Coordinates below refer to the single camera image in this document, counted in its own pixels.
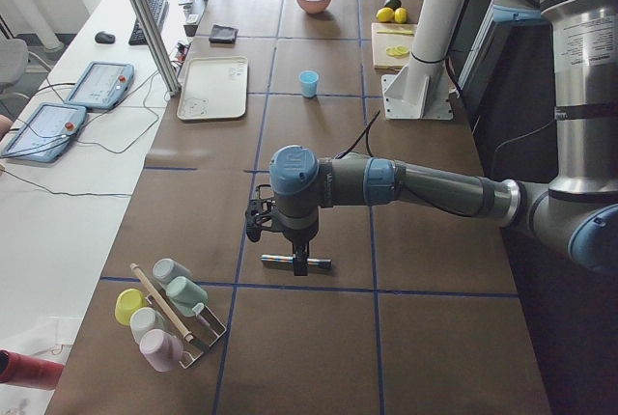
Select aluminium frame post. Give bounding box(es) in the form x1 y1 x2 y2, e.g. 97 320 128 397
129 0 182 97

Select wooden cutting board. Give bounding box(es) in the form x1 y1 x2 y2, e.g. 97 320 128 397
371 23 416 69

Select metal cup rack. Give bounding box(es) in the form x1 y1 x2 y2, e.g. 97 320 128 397
146 293 227 370

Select far teach pendant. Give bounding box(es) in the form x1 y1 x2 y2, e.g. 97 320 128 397
65 61 134 110

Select white camera pole stand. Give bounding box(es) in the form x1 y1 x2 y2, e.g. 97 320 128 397
381 0 465 121

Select yellow lemon right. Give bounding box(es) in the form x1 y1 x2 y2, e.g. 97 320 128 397
393 7 408 24

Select near teach pendant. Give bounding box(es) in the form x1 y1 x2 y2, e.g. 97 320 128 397
1 103 88 164

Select yellow cup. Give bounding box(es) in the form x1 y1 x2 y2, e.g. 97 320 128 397
114 289 147 326

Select grey folded cloth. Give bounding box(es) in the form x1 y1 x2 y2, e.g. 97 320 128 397
209 24 239 45

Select light blue plastic cup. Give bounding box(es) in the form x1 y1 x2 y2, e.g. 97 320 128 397
298 70 320 98

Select green avocado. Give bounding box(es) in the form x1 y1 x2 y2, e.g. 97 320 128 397
383 0 402 11

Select red bottle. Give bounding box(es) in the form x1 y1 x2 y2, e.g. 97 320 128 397
1 349 65 390

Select yellow lemon left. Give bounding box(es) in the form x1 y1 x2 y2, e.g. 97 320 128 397
376 7 395 23

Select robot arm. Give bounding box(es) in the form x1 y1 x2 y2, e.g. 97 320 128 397
245 0 617 275

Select green cup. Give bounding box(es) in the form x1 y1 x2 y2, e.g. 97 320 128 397
165 276 208 317

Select black computer mouse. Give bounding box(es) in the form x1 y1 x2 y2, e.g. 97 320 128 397
95 31 116 44

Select yellow lemon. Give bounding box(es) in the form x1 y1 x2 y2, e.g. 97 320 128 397
376 7 395 23
393 7 408 24

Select grey-green cup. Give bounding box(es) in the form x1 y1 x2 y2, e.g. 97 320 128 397
152 258 192 288

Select wooden rolling stick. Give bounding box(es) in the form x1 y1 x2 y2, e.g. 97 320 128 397
129 263 194 343

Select teach pendant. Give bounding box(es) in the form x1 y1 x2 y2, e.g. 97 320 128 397
1 103 88 164
65 61 134 110

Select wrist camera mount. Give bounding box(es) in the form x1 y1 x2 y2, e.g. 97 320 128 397
245 183 277 243

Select black keyboard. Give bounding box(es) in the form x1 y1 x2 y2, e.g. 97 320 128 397
127 0 171 46

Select pink cup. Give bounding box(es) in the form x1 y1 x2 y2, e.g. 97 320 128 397
139 329 183 372

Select white cup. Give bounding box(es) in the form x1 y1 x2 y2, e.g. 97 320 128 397
129 307 167 345

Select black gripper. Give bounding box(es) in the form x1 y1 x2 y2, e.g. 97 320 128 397
283 225 319 276

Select cream bear tray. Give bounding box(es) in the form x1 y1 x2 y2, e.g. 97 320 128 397
177 56 248 122

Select lemon slices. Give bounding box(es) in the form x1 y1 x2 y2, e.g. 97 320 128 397
385 45 409 58

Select yellow knife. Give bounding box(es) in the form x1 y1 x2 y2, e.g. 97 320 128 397
376 29 415 36

